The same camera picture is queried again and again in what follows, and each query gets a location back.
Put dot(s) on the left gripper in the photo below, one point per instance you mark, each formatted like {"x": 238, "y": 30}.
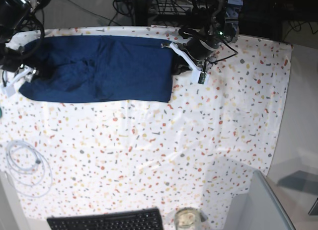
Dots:
{"x": 201, "y": 44}

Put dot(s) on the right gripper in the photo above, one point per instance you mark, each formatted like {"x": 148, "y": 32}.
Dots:
{"x": 10, "y": 60}

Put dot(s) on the blue t-shirt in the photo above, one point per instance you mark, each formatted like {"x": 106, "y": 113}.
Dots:
{"x": 86, "y": 69}

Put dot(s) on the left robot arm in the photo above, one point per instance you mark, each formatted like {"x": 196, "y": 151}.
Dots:
{"x": 220, "y": 27}

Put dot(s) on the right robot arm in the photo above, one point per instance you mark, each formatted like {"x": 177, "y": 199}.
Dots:
{"x": 14, "y": 14}

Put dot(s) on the black power strip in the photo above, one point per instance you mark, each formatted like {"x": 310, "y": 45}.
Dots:
{"x": 169, "y": 7}

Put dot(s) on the terrazzo patterned tablecloth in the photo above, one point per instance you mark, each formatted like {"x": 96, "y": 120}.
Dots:
{"x": 198, "y": 150}

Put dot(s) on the glass jar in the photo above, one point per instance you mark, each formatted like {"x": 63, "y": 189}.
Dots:
{"x": 187, "y": 219}

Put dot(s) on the grey monitor edge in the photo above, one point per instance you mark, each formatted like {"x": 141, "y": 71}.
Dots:
{"x": 258, "y": 209}

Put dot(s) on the black keyboard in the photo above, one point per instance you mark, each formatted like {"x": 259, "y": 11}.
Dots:
{"x": 148, "y": 219}

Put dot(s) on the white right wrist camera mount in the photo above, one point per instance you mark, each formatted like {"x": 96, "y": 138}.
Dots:
{"x": 24, "y": 72}

